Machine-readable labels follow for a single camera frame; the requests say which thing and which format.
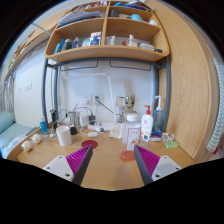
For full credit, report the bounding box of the dark red round coaster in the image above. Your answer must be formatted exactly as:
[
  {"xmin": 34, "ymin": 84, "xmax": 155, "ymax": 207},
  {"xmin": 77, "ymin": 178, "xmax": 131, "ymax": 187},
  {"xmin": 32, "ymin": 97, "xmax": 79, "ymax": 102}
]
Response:
[{"xmin": 81, "ymin": 140, "xmax": 98, "ymax": 149}]

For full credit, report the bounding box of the green soap dish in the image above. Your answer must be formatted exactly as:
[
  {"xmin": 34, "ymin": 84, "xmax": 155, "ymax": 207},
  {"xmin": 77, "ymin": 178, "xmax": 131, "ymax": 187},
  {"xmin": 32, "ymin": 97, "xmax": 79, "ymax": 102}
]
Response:
[{"xmin": 164, "ymin": 141, "xmax": 179, "ymax": 148}]

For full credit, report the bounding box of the orange translucent soap block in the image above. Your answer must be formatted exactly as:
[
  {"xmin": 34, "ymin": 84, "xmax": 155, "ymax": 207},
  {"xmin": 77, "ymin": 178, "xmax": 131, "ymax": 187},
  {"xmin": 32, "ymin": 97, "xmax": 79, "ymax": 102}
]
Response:
[{"xmin": 120, "ymin": 150, "xmax": 135, "ymax": 162}]

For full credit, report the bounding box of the blue spray can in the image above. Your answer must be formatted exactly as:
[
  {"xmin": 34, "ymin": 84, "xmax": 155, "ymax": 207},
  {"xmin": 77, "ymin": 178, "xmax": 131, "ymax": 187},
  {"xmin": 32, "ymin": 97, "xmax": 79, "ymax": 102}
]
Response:
[{"xmin": 39, "ymin": 116, "xmax": 48, "ymax": 134}]

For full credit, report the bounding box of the wooden wall shelf unit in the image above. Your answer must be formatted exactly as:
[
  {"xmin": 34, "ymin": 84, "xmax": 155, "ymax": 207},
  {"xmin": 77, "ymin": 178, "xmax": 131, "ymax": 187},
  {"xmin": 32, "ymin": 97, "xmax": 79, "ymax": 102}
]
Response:
[{"xmin": 45, "ymin": 1, "xmax": 170, "ymax": 62}]

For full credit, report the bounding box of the groot figurine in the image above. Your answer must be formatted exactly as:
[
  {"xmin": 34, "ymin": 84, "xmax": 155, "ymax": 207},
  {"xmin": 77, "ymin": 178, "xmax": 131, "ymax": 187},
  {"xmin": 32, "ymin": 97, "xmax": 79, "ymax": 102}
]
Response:
[{"xmin": 124, "ymin": 95, "xmax": 135, "ymax": 115}]

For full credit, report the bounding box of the light blue pillow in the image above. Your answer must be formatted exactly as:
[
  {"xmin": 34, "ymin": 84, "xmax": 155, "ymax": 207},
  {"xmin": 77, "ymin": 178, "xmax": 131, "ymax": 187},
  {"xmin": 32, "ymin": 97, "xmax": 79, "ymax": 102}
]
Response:
[{"xmin": 0, "ymin": 111, "xmax": 14, "ymax": 134}]

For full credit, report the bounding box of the white round earbud case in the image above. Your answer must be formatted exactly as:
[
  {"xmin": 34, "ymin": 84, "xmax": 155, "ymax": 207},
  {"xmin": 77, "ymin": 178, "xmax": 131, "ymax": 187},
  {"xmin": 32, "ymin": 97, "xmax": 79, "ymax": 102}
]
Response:
[{"xmin": 88, "ymin": 132, "xmax": 98, "ymax": 137}]

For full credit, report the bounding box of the white power strip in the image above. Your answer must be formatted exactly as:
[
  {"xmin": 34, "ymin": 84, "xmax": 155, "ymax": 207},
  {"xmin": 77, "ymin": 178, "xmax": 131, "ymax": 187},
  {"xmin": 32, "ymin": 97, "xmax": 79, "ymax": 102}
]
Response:
[{"xmin": 87, "ymin": 124, "xmax": 104, "ymax": 132}]

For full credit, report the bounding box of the white plush toy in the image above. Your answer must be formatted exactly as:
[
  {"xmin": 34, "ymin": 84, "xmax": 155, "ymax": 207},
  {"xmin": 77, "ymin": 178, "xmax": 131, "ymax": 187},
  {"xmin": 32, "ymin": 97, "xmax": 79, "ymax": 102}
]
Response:
[{"xmin": 21, "ymin": 140, "xmax": 33, "ymax": 152}]

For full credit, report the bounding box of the clear blue pump bottle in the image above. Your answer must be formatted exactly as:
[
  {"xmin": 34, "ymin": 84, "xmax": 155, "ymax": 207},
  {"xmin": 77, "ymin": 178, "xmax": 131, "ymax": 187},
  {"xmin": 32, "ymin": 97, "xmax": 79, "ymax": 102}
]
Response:
[{"xmin": 154, "ymin": 95, "xmax": 163, "ymax": 129}]

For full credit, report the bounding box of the clear water bottle white cap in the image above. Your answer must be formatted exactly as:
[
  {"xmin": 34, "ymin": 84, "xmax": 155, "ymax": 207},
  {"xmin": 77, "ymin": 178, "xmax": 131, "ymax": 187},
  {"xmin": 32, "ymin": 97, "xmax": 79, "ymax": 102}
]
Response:
[{"xmin": 122, "ymin": 113, "xmax": 141, "ymax": 150}]

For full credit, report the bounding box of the steel mug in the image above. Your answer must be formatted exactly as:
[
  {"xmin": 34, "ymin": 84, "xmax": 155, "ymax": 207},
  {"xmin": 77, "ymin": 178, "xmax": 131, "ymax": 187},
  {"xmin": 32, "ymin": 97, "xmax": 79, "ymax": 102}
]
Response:
[{"xmin": 68, "ymin": 111, "xmax": 79, "ymax": 126}]

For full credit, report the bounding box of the white pump bottle red top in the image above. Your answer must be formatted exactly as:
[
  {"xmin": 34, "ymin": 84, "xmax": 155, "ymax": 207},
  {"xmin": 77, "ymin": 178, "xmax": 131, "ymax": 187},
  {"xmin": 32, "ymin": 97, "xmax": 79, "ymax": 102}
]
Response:
[{"xmin": 141, "ymin": 105, "xmax": 154, "ymax": 141}]

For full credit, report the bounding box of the grey metal bed frame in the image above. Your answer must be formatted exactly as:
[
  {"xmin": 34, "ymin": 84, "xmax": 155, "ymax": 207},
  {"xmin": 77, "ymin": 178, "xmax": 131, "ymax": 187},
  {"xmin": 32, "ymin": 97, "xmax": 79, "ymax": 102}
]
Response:
[{"xmin": 40, "ymin": 55, "xmax": 172, "ymax": 133}]

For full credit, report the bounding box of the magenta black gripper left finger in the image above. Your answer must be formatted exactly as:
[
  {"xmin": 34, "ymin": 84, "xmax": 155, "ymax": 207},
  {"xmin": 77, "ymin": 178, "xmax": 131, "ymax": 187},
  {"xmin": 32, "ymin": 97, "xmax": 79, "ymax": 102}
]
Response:
[{"xmin": 66, "ymin": 145, "xmax": 93, "ymax": 185}]

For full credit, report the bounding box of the white ceramic cup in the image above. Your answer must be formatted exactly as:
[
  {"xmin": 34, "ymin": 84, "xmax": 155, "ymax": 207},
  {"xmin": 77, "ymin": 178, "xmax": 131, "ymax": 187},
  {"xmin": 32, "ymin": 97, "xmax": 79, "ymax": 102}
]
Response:
[{"xmin": 56, "ymin": 126, "xmax": 72, "ymax": 146}]

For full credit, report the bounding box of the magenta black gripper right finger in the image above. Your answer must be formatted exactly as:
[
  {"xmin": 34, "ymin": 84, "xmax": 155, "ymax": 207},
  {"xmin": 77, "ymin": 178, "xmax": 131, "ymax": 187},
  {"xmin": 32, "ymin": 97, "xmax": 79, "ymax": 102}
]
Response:
[{"xmin": 134, "ymin": 145, "xmax": 160, "ymax": 185}]

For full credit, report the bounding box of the striped hanging towel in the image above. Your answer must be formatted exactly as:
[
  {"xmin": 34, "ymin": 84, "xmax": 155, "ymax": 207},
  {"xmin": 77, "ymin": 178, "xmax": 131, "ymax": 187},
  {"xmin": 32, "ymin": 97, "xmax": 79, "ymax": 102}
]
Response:
[{"xmin": 206, "ymin": 55, "xmax": 224, "ymax": 153}]

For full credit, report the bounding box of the white desk lamp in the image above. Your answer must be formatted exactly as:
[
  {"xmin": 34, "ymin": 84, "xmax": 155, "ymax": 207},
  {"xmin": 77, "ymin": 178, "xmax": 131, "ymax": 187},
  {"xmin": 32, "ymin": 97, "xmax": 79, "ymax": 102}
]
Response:
[{"xmin": 64, "ymin": 72, "xmax": 118, "ymax": 128}]

